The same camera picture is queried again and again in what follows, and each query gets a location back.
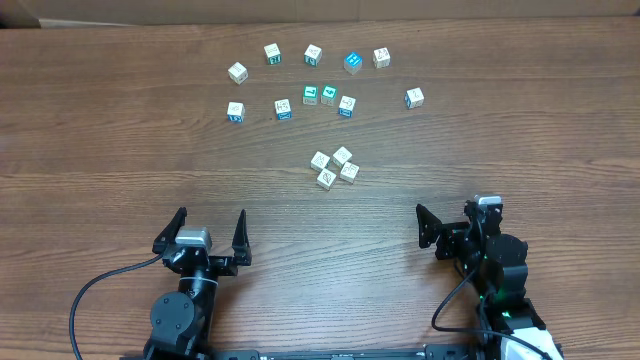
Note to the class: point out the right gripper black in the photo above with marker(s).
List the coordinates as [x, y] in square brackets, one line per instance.
[454, 240]

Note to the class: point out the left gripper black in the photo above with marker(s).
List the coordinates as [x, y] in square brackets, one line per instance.
[201, 259]

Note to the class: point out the block green R number five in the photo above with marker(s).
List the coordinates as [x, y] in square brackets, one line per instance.
[349, 172]

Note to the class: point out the block yellow C side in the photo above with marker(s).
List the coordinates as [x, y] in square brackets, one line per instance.
[341, 156]

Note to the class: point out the block plain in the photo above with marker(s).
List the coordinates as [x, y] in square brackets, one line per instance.
[326, 179]
[238, 73]

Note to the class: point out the block green F side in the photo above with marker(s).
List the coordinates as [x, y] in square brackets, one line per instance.
[319, 161]

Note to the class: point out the block blue T side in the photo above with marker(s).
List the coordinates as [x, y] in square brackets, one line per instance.
[414, 98]

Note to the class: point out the umbrella block blue side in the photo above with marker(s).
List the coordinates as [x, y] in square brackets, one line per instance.
[346, 106]

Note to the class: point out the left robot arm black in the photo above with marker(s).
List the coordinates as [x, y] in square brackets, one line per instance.
[181, 319]

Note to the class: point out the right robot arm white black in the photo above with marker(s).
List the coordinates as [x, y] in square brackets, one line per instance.
[494, 263]

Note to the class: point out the block blue D side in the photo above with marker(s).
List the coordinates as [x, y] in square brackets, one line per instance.
[236, 112]

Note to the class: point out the block blue side centre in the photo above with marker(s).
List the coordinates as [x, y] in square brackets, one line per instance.
[283, 109]

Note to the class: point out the green top 4 block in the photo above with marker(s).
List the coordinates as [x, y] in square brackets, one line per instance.
[328, 95]

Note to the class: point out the block yellow O side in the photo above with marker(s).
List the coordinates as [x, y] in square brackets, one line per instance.
[381, 58]

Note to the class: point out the green top L block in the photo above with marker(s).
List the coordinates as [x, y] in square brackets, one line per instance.
[310, 95]

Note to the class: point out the blue top block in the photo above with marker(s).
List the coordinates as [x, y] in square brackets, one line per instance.
[353, 63]

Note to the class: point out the block green R side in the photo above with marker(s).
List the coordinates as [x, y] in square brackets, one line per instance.
[273, 54]

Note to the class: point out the block green J side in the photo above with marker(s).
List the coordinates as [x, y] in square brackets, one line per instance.
[312, 55]

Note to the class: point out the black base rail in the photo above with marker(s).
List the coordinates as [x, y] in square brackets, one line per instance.
[330, 355]

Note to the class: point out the cardboard backdrop wall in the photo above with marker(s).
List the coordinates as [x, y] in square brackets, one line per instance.
[66, 13]

